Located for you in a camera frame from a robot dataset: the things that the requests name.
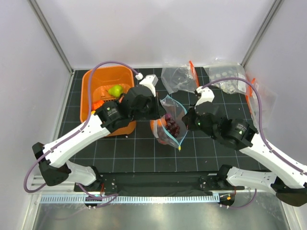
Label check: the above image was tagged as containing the orange fruit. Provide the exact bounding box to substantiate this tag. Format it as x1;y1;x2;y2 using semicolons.
150;120;158;137

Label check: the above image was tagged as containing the purple grape bunch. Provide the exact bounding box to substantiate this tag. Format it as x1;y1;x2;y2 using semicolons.
165;114;180;138

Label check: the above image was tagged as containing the clear blue-zip bag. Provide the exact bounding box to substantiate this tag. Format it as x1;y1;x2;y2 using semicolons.
150;95;188;151

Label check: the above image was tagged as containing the orange plastic basket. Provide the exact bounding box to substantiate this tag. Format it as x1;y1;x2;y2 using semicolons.
80;66;136;140

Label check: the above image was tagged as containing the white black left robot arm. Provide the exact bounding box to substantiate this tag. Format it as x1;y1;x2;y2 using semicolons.
32;84;166;192

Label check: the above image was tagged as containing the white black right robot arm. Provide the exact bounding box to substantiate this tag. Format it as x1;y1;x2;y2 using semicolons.
182;102;307;207

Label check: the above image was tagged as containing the clear orange-zip bag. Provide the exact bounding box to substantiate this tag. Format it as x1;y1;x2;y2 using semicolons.
161;61;200;94
246;74;277;130

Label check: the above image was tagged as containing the clear bag with white pieces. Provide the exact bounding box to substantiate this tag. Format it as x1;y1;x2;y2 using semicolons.
203;58;247;94

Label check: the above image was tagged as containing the clear orange-zip bag far right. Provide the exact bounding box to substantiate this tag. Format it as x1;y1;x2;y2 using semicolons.
246;74;277;130

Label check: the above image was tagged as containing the green pear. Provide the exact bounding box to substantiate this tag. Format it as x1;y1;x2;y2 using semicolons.
107;85;123;98

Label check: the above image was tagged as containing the orange pumpkin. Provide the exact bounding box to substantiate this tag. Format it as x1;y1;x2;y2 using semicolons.
92;100;104;111

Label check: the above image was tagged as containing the black grid mat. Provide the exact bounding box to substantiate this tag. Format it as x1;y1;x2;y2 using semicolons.
58;70;268;173

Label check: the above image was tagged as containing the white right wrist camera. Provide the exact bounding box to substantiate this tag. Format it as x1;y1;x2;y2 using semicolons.
194;86;214;106

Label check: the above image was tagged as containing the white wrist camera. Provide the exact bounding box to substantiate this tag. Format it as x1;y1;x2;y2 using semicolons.
135;73;158;96
194;86;214;106

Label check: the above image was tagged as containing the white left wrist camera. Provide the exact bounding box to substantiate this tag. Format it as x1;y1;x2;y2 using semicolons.
135;73;158;96

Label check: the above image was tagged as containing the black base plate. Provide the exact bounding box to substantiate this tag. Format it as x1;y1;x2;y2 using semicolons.
84;171;244;193

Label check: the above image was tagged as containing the aluminium front rail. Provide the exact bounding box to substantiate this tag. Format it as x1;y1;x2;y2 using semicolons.
28;171;292;195

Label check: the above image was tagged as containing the right aluminium frame post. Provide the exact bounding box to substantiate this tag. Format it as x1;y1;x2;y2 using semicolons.
241;0;284;68

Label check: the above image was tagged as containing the aluminium frame post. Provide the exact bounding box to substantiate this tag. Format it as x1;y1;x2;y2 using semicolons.
241;0;284;68
27;0;73;74

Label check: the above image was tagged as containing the left aluminium frame post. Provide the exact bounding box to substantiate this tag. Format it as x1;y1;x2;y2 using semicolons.
27;0;73;74

